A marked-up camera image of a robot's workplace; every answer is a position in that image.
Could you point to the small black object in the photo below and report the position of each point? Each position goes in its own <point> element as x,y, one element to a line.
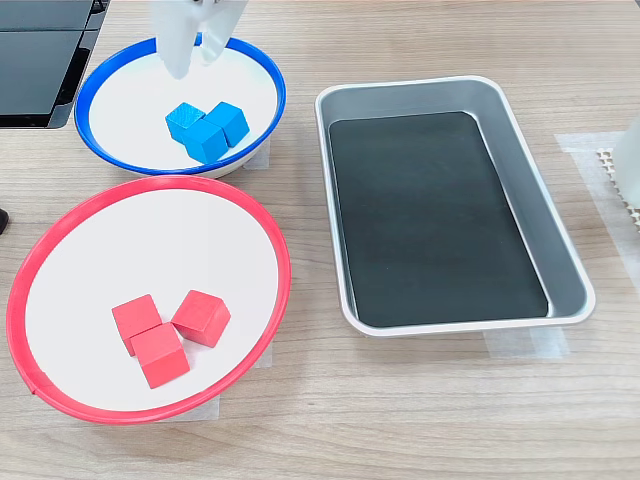
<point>3,222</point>

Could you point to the red rimmed white plate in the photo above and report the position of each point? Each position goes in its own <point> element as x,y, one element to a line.
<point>100,250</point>

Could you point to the blue rimmed white plate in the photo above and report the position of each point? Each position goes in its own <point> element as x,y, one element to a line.
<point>130,125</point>

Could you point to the translucent tape patch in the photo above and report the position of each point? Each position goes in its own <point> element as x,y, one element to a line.
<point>525,345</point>
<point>210,407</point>
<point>265,357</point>
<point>260,157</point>

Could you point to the pale perforated base plate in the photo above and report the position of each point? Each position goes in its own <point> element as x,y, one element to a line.
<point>606,161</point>

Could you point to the red wooden cube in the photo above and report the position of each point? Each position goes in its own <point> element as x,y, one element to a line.
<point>135,315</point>
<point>200,315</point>
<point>160,355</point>

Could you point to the blue wooden cube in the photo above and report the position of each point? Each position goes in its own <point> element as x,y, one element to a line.
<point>230,120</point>
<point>205,142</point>
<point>184,117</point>

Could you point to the steel tray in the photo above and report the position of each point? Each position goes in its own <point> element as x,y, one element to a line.
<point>525,175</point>

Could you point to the translucent plastic sheet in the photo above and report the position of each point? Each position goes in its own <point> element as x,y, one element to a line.
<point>580,165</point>

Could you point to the black flat screen device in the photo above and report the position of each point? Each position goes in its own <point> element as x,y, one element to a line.
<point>40,12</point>
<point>30,75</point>

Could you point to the black mat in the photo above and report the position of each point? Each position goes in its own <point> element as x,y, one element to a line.
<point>425,225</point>

